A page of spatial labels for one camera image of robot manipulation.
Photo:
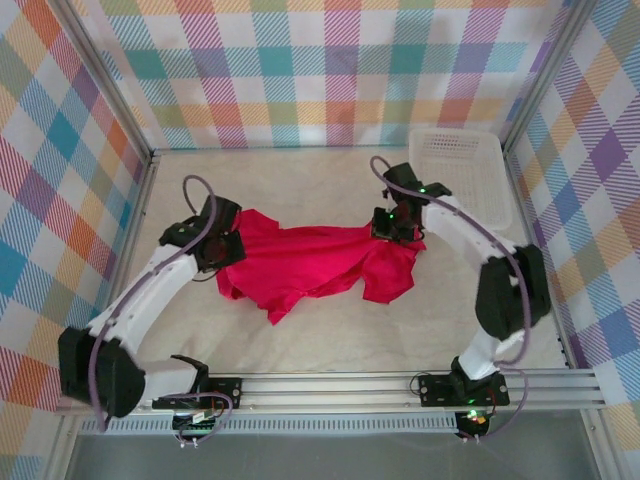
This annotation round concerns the red t-shirt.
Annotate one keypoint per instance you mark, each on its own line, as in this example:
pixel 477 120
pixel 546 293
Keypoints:
pixel 300 260

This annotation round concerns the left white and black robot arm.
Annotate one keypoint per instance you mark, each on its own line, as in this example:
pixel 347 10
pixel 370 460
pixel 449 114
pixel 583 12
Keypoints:
pixel 150 285

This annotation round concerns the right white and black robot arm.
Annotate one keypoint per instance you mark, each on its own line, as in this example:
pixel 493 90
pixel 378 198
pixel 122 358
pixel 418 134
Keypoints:
pixel 460 225

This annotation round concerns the white perforated plastic basket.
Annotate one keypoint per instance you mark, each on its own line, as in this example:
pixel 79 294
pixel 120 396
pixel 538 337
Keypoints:
pixel 465 165

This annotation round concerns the cream table cover sheet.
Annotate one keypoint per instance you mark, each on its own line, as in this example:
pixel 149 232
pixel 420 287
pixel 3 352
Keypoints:
pixel 325 345

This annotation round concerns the green circuit board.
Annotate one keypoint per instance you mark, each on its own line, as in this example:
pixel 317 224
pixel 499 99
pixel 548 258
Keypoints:
pixel 192 425

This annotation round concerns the orange circuit board with LED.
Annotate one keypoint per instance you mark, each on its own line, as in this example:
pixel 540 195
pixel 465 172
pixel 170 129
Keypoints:
pixel 475 420

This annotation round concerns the aluminium frame side rail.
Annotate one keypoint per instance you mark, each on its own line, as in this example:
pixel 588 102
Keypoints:
pixel 142 200
pixel 524 210

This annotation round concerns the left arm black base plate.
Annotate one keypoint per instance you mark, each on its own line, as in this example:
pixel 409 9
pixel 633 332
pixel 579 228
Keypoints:
pixel 225 392

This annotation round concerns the aluminium frame post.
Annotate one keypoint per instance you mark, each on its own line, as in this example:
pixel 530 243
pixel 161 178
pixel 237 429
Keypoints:
pixel 546 75
pixel 109 75

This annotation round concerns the aluminium slotted base rail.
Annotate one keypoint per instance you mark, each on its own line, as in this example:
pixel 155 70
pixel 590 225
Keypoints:
pixel 325 390

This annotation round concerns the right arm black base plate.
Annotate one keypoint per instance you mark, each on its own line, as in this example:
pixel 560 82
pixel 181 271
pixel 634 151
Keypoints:
pixel 435 390

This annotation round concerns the aluminium frame leg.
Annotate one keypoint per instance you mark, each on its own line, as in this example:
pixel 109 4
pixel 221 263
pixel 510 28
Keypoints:
pixel 600 450
pixel 62 450

